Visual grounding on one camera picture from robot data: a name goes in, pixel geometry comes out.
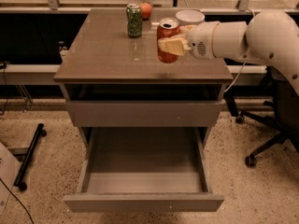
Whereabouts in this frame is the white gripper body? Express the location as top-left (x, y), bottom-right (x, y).
top-left (187, 21), bottom-right (219, 60)

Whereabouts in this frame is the red coke can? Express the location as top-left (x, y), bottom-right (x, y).
top-left (157, 18), bottom-right (180, 63)

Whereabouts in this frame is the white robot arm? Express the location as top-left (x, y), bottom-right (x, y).
top-left (157, 10), bottom-right (299, 94)

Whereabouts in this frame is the green soda can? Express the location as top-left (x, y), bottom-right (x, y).
top-left (126, 4), bottom-right (143, 37)

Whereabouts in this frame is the grey drawer cabinet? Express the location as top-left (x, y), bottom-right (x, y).
top-left (54, 8), bottom-right (232, 144)

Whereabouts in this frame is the grey top drawer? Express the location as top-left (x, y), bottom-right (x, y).
top-left (66, 101), bottom-right (222, 127)

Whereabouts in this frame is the open middle drawer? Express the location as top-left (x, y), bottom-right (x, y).
top-left (64, 127), bottom-right (224, 212)

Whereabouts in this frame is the white bowl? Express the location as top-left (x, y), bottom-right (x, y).
top-left (176, 10), bottom-right (205, 25)

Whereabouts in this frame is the red apple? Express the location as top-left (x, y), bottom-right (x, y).
top-left (139, 2), bottom-right (152, 20)

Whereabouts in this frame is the black office chair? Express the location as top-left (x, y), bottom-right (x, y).
top-left (224, 67), bottom-right (299, 167)

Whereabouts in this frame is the white panel at left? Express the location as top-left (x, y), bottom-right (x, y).
top-left (0, 142), bottom-right (21, 216)

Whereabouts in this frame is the black wheeled stand leg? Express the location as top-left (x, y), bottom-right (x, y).
top-left (14, 123), bottom-right (47, 191)

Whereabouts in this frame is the white cable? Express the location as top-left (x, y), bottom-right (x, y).
top-left (223, 8), bottom-right (256, 93)

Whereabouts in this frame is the black floor cable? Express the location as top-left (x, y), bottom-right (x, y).
top-left (0, 178), bottom-right (35, 224)

